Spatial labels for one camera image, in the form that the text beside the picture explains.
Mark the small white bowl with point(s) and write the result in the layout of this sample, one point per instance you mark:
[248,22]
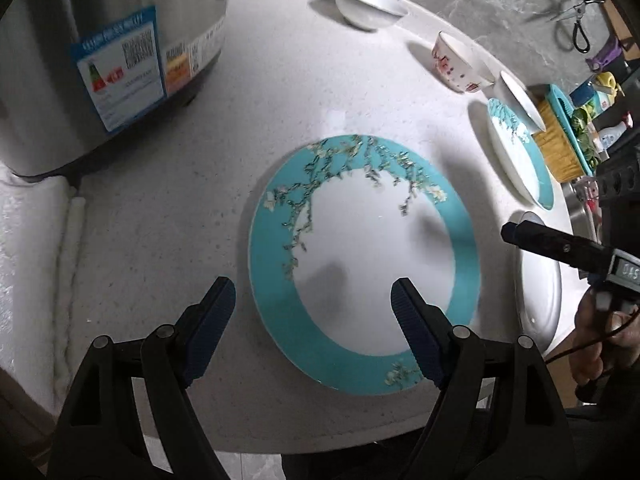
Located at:
[522,97]

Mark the small teal floral plate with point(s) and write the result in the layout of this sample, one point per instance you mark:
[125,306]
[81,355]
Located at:
[517,155]

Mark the purple tool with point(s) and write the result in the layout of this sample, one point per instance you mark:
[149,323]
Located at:
[606,54]

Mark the teal basket with vegetables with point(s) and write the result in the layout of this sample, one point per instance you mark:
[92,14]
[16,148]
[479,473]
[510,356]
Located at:
[560,142]

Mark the red floral bowl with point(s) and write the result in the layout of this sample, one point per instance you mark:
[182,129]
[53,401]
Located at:
[457,62]

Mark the yellow container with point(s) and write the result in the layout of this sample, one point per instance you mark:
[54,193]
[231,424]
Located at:
[609,82]

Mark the blue cup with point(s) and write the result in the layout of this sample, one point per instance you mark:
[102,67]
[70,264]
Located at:
[582,94]

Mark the white towel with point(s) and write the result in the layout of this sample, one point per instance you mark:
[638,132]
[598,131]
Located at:
[35,260]

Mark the large teal floral plate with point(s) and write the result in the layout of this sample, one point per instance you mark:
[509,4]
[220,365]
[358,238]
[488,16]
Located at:
[360,260]

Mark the stainless steel rice cooker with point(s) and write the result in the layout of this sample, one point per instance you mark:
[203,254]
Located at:
[90,60]

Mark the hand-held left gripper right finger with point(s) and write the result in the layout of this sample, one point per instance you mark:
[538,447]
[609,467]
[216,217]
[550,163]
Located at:
[417,335]

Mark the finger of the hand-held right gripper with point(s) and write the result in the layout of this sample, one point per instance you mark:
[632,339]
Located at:
[550,246]
[620,177]

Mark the white plate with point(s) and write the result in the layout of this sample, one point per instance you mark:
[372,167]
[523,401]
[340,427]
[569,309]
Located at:
[540,290]

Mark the person's right hand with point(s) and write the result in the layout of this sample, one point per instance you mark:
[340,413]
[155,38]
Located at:
[597,345]

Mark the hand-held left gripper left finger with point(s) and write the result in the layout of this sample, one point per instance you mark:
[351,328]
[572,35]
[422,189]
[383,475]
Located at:
[212,327]

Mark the green leafy vegetables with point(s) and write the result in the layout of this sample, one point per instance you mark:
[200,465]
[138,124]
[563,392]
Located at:
[585,127]

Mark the white spray bottle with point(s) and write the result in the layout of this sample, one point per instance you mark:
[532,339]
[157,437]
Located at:
[616,132]

